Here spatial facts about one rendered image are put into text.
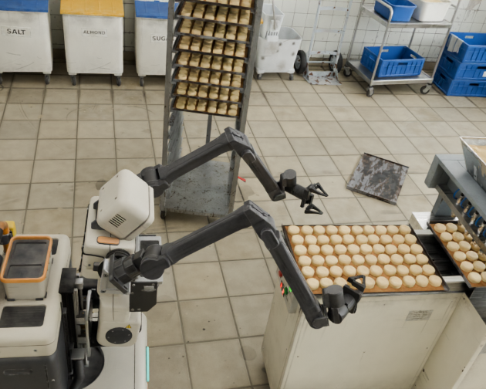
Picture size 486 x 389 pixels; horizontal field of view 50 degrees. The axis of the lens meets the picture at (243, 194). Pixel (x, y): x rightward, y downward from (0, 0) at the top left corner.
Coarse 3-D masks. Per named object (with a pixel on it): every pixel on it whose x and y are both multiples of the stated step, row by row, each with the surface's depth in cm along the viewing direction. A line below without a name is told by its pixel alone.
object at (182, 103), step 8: (176, 104) 310; (184, 104) 314; (192, 104) 311; (200, 104) 313; (208, 104) 315; (216, 104) 315; (224, 104) 317; (232, 104) 319; (208, 112) 310; (216, 112) 312; (224, 112) 310; (232, 112) 310
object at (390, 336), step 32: (288, 320) 226; (352, 320) 217; (384, 320) 220; (416, 320) 224; (288, 352) 226; (320, 352) 227; (352, 352) 231; (384, 352) 235; (416, 352) 239; (288, 384) 238; (320, 384) 242; (352, 384) 247; (384, 384) 252
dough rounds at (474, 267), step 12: (444, 228) 238; (456, 228) 239; (444, 240) 233; (456, 240) 234; (468, 240) 235; (456, 252) 225; (468, 252) 226; (468, 264) 220; (480, 264) 221; (468, 276) 215; (480, 276) 214
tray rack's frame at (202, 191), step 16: (208, 128) 383; (192, 176) 380; (208, 176) 382; (224, 176) 385; (176, 192) 362; (192, 192) 364; (208, 192) 367; (224, 192) 369; (176, 208) 348; (192, 208) 350; (208, 208) 352; (224, 208) 354
